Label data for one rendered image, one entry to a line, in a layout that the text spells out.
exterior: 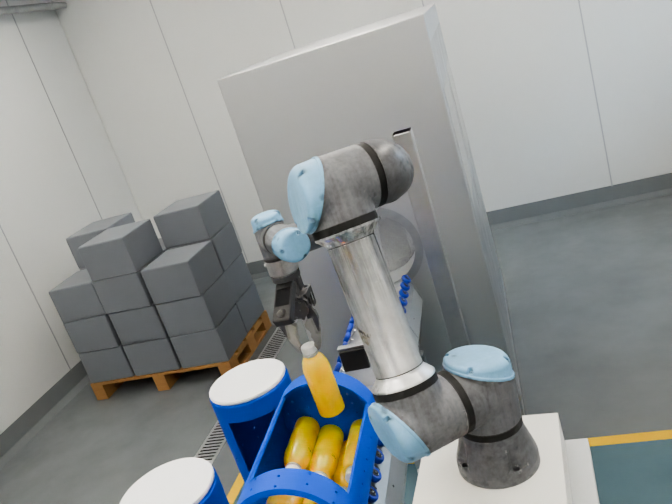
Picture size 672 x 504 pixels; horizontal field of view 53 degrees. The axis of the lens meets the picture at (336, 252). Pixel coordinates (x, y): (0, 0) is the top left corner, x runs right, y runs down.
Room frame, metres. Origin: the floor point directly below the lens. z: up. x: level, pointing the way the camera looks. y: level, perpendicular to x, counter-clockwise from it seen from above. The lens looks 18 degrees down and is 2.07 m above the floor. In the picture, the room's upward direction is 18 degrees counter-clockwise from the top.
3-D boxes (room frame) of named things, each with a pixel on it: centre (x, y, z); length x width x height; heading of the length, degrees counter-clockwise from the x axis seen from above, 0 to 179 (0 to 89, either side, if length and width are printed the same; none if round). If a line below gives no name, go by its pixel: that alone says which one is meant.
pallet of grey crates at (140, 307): (4.89, 1.38, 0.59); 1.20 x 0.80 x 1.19; 70
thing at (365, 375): (2.02, 0.05, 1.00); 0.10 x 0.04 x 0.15; 74
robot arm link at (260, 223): (1.54, 0.13, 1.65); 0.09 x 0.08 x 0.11; 20
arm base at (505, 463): (1.05, -0.17, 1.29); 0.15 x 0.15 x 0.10
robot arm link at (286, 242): (1.45, 0.08, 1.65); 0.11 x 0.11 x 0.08; 20
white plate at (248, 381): (2.12, 0.43, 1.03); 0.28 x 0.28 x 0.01
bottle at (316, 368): (1.53, 0.14, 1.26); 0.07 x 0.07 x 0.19
